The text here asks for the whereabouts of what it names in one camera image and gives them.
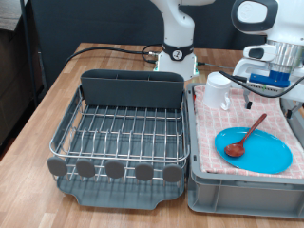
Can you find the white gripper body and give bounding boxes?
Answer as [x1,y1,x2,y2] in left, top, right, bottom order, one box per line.
[233,58,304,106]

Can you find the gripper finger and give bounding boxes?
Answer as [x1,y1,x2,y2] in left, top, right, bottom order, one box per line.
[243,89,254,110]
[285,101,301,120]

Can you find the reddish brown wooden spoon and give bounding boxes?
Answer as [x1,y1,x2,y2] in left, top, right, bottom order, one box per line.
[223,113,268,159]

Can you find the blue plate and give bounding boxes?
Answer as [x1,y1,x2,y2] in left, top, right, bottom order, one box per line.
[214,126,294,175]

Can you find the grey dish drying rack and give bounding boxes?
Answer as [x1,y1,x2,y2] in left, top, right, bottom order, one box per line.
[50,85,191,211]

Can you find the white plastic mug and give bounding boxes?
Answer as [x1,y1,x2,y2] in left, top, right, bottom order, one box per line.
[202,71,233,111]

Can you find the pink checked towel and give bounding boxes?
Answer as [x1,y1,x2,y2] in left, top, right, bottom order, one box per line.
[193,84,304,180]

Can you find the grey plastic crate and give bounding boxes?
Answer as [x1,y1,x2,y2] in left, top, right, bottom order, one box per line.
[185,82,304,219]

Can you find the dark grey cutlery holder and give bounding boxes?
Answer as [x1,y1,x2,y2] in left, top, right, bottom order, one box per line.
[80,68,185,110]

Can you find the black backdrop panel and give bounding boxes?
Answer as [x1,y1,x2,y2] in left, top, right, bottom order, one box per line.
[29,0,276,89]

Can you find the black camera cable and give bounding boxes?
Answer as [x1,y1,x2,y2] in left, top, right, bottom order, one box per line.
[218,69,304,99]

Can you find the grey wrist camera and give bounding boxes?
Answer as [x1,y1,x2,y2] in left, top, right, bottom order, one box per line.
[245,80,284,94]

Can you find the grey cable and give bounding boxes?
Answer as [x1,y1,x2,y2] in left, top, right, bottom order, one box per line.
[197,61,238,71]

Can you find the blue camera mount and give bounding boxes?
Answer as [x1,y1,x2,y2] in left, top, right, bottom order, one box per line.
[248,69,292,88]

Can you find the black power cable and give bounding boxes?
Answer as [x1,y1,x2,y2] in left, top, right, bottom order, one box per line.
[65,42,164,66]

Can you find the metal wire dish rack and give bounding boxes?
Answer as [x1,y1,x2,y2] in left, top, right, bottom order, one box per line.
[47,85,191,186]

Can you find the black metal frame pole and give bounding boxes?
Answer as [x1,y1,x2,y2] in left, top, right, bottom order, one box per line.
[19,0,40,107]

